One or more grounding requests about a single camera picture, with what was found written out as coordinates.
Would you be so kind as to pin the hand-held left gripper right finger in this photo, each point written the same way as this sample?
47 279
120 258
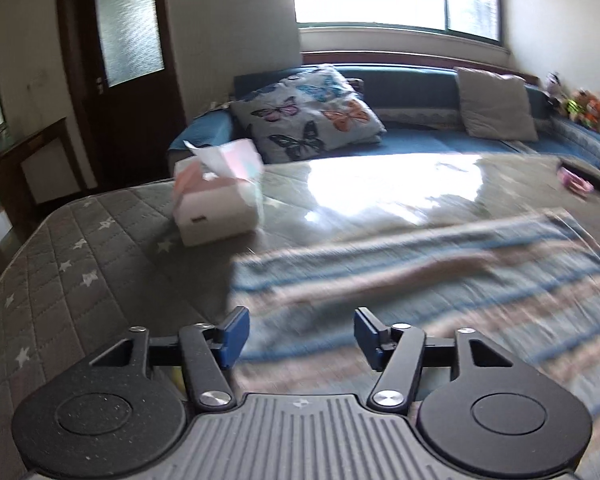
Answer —
367 334

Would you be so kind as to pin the butterfly print pillow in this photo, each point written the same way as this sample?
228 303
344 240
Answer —
305 115

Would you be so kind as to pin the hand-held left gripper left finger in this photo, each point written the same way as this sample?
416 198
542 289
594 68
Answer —
235 334

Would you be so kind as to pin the grey pillow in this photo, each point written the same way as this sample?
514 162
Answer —
495 105

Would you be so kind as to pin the dark wooden door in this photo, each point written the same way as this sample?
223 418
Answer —
130 125

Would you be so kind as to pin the black and white plush toy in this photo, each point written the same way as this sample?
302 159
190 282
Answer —
554 87

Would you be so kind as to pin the blue sofa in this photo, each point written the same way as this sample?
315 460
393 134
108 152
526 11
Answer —
410 85

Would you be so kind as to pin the green clothed plush toy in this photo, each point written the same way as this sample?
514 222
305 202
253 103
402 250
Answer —
576 106

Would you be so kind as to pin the dark wooden cabinet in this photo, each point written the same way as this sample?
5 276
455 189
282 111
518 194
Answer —
45 170

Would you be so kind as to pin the striped blue towel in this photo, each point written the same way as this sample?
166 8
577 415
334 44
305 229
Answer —
430 285

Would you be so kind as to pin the white tissue box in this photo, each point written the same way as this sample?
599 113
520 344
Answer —
215 215

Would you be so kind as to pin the pink cloth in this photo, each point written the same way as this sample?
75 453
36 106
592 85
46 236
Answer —
575 181

